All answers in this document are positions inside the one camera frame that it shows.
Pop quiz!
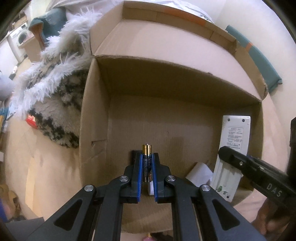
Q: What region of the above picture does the teal cushion with orange stripe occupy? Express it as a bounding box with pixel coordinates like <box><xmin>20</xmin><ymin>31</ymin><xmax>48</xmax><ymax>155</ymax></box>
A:
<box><xmin>225</xmin><ymin>25</ymin><xmax>283</xmax><ymax>93</ymax></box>

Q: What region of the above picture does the white battery charger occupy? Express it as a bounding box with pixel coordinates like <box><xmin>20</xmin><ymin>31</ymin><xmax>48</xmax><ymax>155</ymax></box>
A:
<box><xmin>210</xmin><ymin>115</ymin><xmax>251</xmax><ymax>202</ymax></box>

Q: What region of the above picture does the open cardboard box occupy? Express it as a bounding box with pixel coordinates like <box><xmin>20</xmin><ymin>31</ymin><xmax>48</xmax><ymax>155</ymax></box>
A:
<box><xmin>78</xmin><ymin>0</ymin><xmax>269</xmax><ymax>233</ymax></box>

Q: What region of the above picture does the white pill bottle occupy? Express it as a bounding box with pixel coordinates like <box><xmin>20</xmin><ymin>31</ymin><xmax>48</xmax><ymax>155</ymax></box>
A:
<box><xmin>147</xmin><ymin>182</ymin><xmax>154</xmax><ymax>196</ymax></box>

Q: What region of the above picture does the white washing machine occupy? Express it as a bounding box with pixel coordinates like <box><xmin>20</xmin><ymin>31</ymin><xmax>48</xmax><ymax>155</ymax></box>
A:
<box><xmin>9</xmin><ymin>23</ymin><xmax>30</xmax><ymax>47</ymax></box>

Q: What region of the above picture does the gold black AA battery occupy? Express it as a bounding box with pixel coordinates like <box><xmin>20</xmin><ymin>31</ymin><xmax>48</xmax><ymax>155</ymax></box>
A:
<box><xmin>142</xmin><ymin>143</ymin><xmax>152</xmax><ymax>183</ymax></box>

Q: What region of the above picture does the white power adapter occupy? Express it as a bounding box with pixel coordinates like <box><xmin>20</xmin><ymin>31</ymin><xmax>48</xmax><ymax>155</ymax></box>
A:
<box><xmin>186</xmin><ymin>163</ymin><xmax>213</xmax><ymax>187</ymax></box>

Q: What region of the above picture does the black white fur blanket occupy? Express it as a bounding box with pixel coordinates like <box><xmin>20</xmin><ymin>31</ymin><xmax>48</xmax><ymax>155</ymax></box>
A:
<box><xmin>10</xmin><ymin>9</ymin><xmax>102</xmax><ymax>148</ymax></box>

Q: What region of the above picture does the person's right hand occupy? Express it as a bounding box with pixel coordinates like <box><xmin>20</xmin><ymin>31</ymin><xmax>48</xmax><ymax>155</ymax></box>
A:
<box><xmin>251</xmin><ymin>198</ymin><xmax>294</xmax><ymax>240</ymax></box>

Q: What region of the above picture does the white grey duvet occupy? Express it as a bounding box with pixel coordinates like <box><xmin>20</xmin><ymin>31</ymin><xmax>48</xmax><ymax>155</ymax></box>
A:
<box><xmin>46</xmin><ymin>0</ymin><xmax>214</xmax><ymax>23</ymax></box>

